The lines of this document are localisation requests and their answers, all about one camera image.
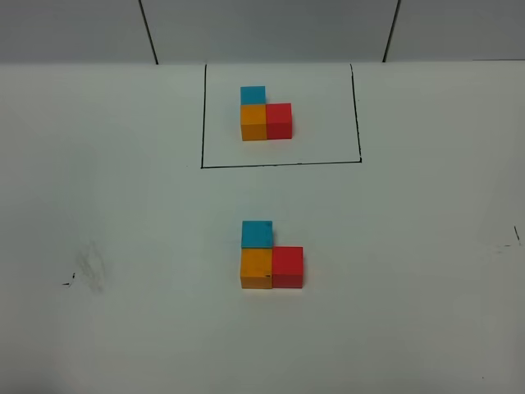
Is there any template orange cube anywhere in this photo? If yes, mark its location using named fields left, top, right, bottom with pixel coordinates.
left=240, top=104, right=267, bottom=141

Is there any template red cube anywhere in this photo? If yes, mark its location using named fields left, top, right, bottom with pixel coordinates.
left=266, top=103, right=293, bottom=140

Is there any template blue cube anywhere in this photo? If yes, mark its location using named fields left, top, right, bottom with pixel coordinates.
left=240, top=86, right=266, bottom=105

